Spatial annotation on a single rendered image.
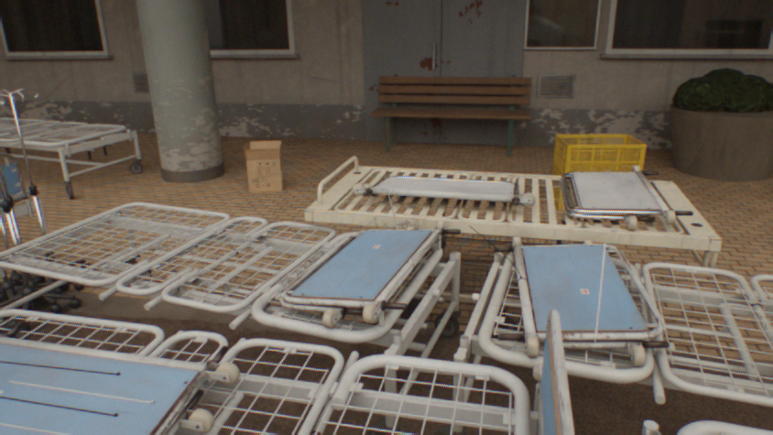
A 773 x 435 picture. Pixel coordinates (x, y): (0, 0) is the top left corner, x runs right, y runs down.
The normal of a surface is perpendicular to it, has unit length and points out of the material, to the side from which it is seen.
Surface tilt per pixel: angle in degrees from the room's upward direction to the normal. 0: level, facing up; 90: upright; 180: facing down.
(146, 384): 5
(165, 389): 5
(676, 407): 0
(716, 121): 101
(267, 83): 90
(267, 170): 90
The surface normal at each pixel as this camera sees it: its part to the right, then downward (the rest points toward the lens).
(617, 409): -0.01, -0.94
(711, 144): -0.68, 0.43
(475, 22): -0.22, 0.33
